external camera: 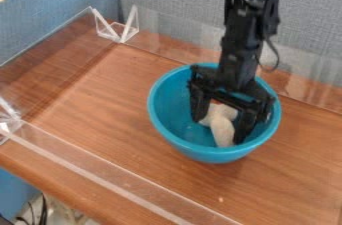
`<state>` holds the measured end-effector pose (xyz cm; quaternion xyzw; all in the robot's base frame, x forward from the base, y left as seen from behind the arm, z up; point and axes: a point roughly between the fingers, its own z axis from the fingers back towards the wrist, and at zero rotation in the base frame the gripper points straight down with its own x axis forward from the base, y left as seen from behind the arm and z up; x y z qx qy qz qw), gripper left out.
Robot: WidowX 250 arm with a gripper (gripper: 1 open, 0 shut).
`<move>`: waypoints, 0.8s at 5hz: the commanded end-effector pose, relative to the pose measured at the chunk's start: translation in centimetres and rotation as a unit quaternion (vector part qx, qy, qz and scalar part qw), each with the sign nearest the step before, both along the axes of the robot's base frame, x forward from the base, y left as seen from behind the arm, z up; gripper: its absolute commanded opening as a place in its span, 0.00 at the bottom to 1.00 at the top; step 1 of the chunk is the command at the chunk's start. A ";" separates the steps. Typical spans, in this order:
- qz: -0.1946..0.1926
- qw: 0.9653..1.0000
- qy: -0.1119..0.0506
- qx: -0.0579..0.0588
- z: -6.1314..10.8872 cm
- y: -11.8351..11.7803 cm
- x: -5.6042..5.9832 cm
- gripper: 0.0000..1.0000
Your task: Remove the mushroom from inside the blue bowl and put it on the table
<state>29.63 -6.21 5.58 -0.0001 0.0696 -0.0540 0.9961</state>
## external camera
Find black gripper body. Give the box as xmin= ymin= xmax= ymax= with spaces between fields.
xmin=187 ymin=46 xmax=275 ymax=121

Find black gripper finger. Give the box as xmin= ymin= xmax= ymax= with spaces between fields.
xmin=190 ymin=85 xmax=211 ymax=122
xmin=234 ymin=105 xmax=261 ymax=145

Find toy mushroom brown cap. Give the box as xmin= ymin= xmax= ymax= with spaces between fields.
xmin=199 ymin=103 xmax=238 ymax=147

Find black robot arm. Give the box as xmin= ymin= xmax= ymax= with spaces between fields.
xmin=189 ymin=0 xmax=279 ymax=143

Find blue plastic bowl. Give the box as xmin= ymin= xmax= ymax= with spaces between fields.
xmin=147 ymin=65 xmax=282 ymax=164

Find clear acrylic back barrier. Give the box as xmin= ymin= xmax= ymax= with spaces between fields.
xmin=94 ymin=6 xmax=342 ymax=114

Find clear acrylic barrier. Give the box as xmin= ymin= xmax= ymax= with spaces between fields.
xmin=94 ymin=6 xmax=342 ymax=114
xmin=0 ymin=6 xmax=95 ymax=67
xmin=0 ymin=97 xmax=242 ymax=225

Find clear acrylic left barrier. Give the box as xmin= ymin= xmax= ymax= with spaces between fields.
xmin=0 ymin=6 xmax=95 ymax=67

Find clear acrylic front barrier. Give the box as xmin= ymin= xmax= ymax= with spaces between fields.
xmin=0 ymin=97 xmax=242 ymax=225

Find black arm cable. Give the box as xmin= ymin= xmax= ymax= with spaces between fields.
xmin=255 ymin=35 xmax=282 ymax=73

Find black floor cables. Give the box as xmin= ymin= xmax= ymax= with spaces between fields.
xmin=0 ymin=192 xmax=50 ymax=225

